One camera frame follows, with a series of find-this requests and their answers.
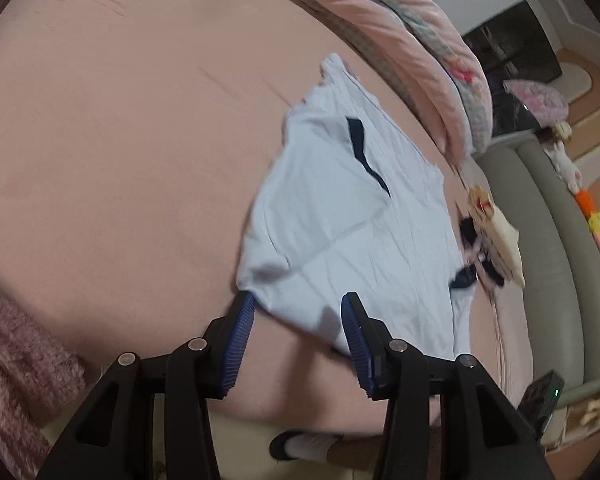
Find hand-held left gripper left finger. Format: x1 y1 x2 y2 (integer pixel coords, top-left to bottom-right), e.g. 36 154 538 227
35 291 258 480

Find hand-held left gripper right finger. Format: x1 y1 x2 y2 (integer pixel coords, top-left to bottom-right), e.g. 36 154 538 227
340 291 556 480

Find light blue shirt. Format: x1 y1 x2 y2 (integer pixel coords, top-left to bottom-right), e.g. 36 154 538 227
235 52 476 361

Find beige plush toy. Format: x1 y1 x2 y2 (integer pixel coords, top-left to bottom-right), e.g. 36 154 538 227
577 395 600 426

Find person's black shoe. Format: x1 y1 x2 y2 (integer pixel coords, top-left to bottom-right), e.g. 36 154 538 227
269 431 301 461

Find person's white sock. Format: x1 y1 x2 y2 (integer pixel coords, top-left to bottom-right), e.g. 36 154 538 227
285 434 343 462

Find grey-green padded headboard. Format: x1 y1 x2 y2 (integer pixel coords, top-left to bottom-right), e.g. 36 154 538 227
472 135 600 411

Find cream folded garment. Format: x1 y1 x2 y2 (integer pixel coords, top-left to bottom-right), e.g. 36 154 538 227
467 185 526 288

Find orange carrot plush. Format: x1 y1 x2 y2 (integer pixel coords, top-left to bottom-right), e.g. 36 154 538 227
575 187 596 218

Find pink fuzzy blanket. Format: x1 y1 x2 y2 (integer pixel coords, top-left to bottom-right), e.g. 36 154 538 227
0 280 88 480

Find bed with pink sheet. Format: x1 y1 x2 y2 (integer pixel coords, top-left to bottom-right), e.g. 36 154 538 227
0 0 536 441

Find white bunny plush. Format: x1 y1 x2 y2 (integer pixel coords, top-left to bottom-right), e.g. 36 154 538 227
545 140 581 193

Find pink patterned cushion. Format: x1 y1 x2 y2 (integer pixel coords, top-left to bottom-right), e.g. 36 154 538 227
502 79 571 126

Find pink floral quilt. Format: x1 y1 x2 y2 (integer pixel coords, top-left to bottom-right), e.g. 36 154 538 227
285 0 496 158

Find black glass cabinet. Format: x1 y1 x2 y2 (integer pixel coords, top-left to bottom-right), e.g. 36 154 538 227
460 0 565 137

